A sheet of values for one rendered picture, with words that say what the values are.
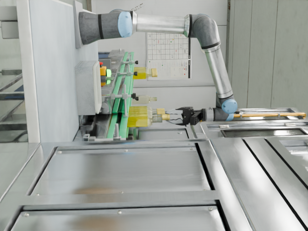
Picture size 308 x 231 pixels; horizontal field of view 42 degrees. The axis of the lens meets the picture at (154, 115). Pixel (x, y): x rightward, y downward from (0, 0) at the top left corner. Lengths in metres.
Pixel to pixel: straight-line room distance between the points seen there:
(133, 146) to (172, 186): 0.26
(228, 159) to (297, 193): 0.22
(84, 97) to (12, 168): 0.83
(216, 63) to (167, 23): 0.31
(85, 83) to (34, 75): 0.65
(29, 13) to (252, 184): 0.73
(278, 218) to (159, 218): 0.22
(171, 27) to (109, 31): 0.33
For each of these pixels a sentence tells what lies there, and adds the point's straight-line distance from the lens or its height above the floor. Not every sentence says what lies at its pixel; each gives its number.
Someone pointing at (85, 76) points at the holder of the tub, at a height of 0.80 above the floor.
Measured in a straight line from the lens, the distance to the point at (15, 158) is 1.10.
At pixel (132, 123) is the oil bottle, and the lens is 2.06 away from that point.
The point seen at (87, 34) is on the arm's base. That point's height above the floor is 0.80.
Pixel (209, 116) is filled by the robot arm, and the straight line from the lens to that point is 2.16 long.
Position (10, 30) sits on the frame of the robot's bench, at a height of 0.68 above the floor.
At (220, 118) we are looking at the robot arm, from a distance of 2.17.
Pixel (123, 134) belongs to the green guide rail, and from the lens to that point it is 1.77.
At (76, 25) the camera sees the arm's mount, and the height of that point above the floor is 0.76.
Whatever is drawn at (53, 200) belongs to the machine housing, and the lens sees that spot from 0.86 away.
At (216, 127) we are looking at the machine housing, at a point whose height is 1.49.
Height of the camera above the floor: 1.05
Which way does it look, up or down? 1 degrees up
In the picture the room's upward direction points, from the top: 89 degrees clockwise
